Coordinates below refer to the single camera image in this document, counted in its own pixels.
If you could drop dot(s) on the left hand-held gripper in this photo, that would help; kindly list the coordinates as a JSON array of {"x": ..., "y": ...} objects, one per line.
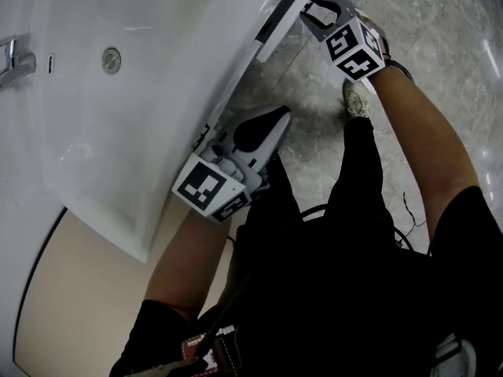
[{"x": 200, "y": 185}]

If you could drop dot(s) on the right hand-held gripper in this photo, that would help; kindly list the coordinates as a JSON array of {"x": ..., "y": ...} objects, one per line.
[{"x": 349, "y": 49}]

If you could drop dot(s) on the white drawer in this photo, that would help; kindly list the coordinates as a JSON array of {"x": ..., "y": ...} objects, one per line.
[{"x": 289, "y": 20}]

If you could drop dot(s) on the person's right forearm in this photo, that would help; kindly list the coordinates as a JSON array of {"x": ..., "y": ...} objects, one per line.
[{"x": 424, "y": 143}]

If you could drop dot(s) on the person's right hand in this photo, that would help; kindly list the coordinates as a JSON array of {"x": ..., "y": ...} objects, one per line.
[{"x": 383, "y": 43}]

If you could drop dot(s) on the person's white sneaker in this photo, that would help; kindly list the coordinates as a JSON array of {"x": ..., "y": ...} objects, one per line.
[{"x": 355, "y": 98}]

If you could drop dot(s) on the black wristband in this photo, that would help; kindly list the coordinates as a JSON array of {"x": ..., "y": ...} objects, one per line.
[{"x": 404, "y": 69}]

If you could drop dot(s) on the person's black trousers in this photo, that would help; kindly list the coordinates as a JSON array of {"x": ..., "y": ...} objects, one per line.
[{"x": 357, "y": 171}]

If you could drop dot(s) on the white ceramic sink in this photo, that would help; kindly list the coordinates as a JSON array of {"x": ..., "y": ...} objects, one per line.
[{"x": 137, "y": 132}]

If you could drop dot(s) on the chrome sink drain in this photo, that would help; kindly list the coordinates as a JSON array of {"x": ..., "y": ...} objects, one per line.
[{"x": 111, "y": 60}]

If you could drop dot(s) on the person's black shirt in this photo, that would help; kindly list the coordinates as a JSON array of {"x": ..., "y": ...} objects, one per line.
[{"x": 334, "y": 308}]

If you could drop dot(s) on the black red chest device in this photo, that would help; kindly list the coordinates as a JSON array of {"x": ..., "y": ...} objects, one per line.
[{"x": 192, "y": 348}]

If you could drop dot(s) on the beige board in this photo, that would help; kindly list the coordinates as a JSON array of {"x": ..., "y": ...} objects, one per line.
[{"x": 86, "y": 289}]

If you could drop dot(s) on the chrome faucet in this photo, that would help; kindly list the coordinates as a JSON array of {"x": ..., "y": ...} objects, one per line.
[{"x": 19, "y": 65}]

